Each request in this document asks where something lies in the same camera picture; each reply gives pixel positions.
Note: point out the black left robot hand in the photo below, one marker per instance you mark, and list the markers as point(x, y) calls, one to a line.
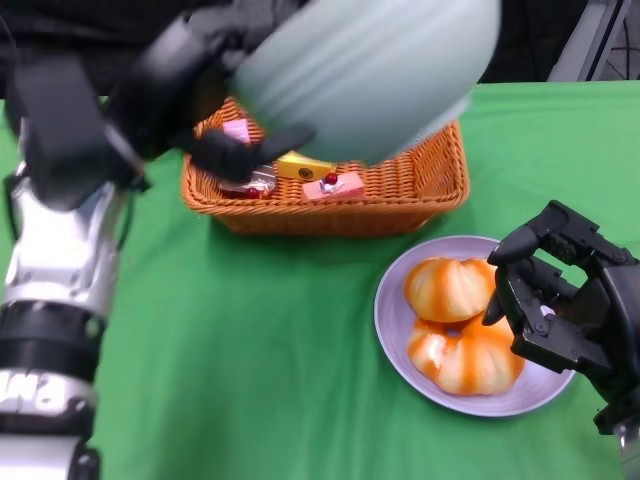
point(160, 85)

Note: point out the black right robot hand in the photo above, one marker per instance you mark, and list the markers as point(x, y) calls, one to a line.
point(610, 325)

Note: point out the pink layered cake slice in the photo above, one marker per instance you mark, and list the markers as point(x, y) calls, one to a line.
point(237, 131)

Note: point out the chocolate cake with cherry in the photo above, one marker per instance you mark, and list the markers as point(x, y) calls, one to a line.
point(260, 182)

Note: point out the yellow cake slice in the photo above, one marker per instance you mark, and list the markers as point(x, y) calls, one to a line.
point(305, 167)

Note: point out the oval orange bread roll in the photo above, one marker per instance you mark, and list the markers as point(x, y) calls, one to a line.
point(445, 290)

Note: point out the pale green bowl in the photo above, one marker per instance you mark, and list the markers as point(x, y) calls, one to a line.
point(370, 75)

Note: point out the pink cake with cherry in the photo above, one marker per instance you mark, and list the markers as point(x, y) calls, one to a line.
point(345, 187)

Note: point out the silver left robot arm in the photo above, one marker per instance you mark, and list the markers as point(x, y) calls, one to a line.
point(55, 275)

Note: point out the orange wicker basket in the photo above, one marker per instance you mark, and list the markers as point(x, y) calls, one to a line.
point(325, 215)

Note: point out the lavender round plate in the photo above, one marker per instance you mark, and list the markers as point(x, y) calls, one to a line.
point(395, 300)

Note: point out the green tablecloth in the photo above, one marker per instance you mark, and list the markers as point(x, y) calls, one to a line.
point(250, 325)

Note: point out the black backdrop cloth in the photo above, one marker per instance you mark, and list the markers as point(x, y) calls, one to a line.
point(525, 40)

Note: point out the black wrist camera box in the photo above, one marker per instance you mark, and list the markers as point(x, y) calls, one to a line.
point(60, 130)

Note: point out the silver aluminium frame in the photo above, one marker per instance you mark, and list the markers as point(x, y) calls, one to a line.
point(582, 45)

